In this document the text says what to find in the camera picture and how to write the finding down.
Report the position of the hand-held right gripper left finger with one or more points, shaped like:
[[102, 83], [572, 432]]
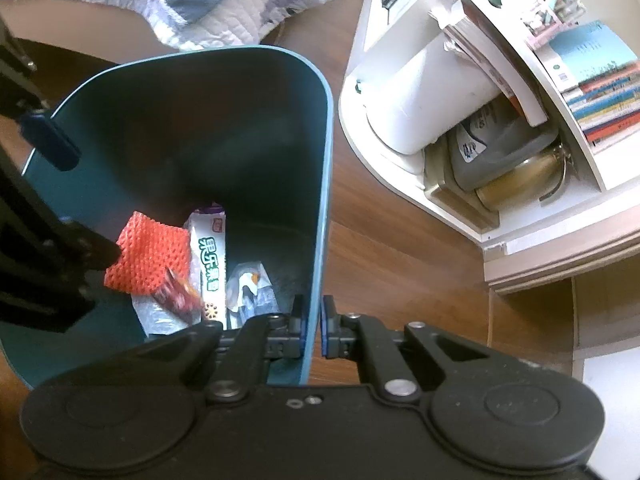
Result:
[[300, 322]]

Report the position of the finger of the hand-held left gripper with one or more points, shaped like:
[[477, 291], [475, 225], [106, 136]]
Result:
[[90, 247], [50, 142]]

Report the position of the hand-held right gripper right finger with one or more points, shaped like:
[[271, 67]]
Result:
[[327, 325]]

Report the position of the orange foam net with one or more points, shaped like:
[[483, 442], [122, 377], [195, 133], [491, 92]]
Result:
[[145, 255]]

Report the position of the grey white plastic wrapper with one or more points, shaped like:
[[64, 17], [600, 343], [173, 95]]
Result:
[[250, 285]]

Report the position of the light blue bubble mailer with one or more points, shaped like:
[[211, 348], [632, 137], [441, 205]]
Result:
[[150, 317]]

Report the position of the red snack wrapper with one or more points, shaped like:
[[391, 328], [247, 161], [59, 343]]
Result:
[[175, 295]]

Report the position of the long white biscuit wrapper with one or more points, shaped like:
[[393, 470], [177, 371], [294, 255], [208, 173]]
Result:
[[207, 260]]

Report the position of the teal plastic bin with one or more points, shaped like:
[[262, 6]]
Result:
[[200, 125]]

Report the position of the patchwork quilt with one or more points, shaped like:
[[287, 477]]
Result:
[[225, 15]]

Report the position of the white shelf cabinet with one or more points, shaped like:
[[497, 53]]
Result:
[[550, 232]]

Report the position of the gold metal pot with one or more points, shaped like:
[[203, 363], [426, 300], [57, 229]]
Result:
[[520, 180]]

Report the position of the white round appliance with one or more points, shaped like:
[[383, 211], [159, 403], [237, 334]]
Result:
[[425, 100]]

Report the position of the beige wooden furniture panel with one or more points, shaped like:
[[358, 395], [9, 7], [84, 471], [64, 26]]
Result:
[[600, 300]]

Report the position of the leaning stack of books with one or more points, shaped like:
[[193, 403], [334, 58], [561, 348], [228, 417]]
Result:
[[495, 55]]

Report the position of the row of colourful books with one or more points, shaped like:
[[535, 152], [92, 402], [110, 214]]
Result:
[[605, 110]]

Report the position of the light blue book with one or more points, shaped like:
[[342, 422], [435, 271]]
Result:
[[590, 55]]

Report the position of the pen holder with pens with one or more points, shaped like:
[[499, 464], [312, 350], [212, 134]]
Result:
[[550, 10]]

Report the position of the beige bed frame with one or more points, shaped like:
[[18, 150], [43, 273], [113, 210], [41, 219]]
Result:
[[75, 30]]

